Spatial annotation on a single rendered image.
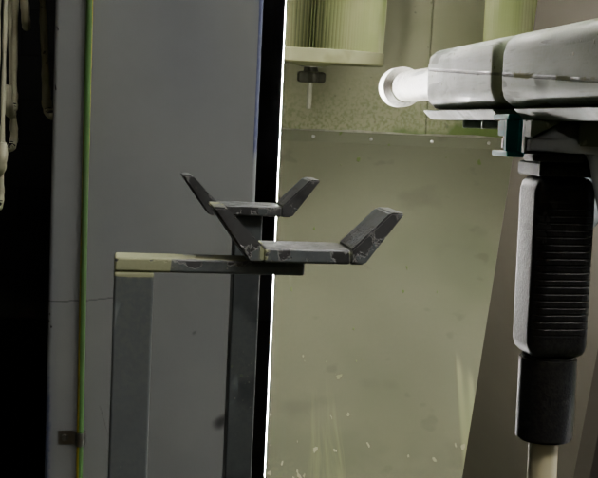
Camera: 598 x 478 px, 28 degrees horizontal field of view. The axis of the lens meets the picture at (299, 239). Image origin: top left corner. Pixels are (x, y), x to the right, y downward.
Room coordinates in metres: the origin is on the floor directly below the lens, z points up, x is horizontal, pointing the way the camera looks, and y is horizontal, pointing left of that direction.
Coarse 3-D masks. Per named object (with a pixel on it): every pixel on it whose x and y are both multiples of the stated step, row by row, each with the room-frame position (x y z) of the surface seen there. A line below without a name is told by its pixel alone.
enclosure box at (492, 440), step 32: (544, 0) 1.79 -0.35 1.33; (576, 0) 1.69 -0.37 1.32; (512, 192) 1.85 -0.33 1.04; (512, 224) 1.84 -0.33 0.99; (512, 256) 1.83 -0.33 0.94; (512, 288) 1.83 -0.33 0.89; (512, 320) 1.82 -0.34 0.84; (512, 352) 1.81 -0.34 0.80; (480, 384) 1.91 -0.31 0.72; (512, 384) 1.80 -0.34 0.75; (576, 384) 1.61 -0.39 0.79; (480, 416) 1.91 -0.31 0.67; (512, 416) 1.79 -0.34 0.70; (576, 416) 1.60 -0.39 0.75; (480, 448) 1.90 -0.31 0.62; (512, 448) 1.79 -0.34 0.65; (576, 448) 1.59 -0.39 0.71
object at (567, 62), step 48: (480, 48) 0.68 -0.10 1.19; (528, 48) 0.60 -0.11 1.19; (576, 48) 0.54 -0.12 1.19; (384, 96) 0.96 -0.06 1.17; (432, 96) 0.78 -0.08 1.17; (480, 96) 0.68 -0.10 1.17; (528, 96) 0.60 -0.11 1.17; (576, 96) 0.54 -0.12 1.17; (528, 192) 0.61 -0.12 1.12; (576, 192) 0.60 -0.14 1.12; (528, 240) 0.61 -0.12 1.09; (576, 240) 0.60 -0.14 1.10; (528, 288) 0.60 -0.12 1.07; (576, 288) 0.60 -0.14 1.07; (528, 336) 0.60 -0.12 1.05; (576, 336) 0.60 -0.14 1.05; (528, 384) 0.60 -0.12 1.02; (528, 432) 0.60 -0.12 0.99
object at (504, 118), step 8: (504, 120) 0.63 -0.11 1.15; (512, 120) 0.63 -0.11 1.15; (520, 120) 0.63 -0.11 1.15; (504, 128) 0.63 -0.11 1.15; (512, 128) 0.63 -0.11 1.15; (520, 128) 0.63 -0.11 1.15; (504, 136) 0.63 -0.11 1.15; (512, 136) 0.63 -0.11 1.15; (520, 136) 0.63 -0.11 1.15; (504, 144) 0.63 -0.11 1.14; (512, 144) 0.63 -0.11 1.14; (520, 144) 0.63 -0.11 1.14; (496, 152) 0.64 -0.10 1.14; (504, 152) 0.63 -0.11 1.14; (512, 152) 0.63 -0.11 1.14; (520, 152) 0.63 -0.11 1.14
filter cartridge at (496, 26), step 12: (492, 0) 2.80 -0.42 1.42; (504, 0) 2.75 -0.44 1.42; (516, 0) 2.73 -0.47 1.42; (528, 0) 2.71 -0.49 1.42; (492, 12) 2.79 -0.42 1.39; (504, 12) 2.75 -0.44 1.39; (516, 12) 2.72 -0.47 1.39; (528, 12) 2.71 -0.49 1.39; (492, 24) 2.79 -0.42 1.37; (504, 24) 2.75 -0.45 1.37; (516, 24) 2.72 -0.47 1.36; (528, 24) 2.72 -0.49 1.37; (492, 36) 2.79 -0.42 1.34; (504, 36) 2.76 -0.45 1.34
